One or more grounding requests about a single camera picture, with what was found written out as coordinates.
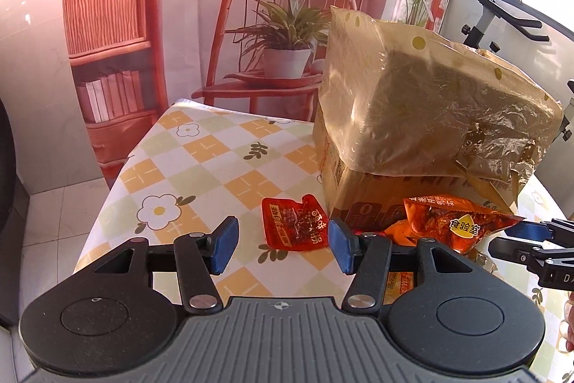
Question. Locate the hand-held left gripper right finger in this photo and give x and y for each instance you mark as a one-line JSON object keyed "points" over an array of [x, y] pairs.
{"points": [[341, 246]]}

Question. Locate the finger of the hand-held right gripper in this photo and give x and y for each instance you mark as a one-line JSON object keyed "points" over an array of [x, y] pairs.
{"points": [[558, 232], [515, 249]]}

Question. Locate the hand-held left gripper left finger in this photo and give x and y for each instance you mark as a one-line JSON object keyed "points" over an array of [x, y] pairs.
{"points": [[223, 246]]}

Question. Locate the red snack packet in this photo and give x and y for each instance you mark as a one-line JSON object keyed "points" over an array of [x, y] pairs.
{"points": [[291, 223]]}

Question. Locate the large orange snack packet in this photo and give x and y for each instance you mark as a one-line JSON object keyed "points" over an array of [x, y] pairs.
{"points": [[448, 223]]}

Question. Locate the yellow dotted plastic bag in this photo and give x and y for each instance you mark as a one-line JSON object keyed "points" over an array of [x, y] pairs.
{"points": [[426, 105]]}

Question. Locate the yellow snack packet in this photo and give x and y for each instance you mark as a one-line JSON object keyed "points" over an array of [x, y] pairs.
{"points": [[400, 288]]}

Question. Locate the floral checkered tablecloth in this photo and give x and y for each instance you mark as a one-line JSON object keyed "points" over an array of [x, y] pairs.
{"points": [[202, 167]]}

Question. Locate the black exercise bike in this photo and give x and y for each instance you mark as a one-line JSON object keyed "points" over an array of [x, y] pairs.
{"points": [[497, 13]]}

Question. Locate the white washing machine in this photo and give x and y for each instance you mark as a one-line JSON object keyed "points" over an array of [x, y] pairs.
{"points": [[6, 167]]}

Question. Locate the printed room backdrop cloth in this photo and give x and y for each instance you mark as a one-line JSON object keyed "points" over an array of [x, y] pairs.
{"points": [[179, 6]]}

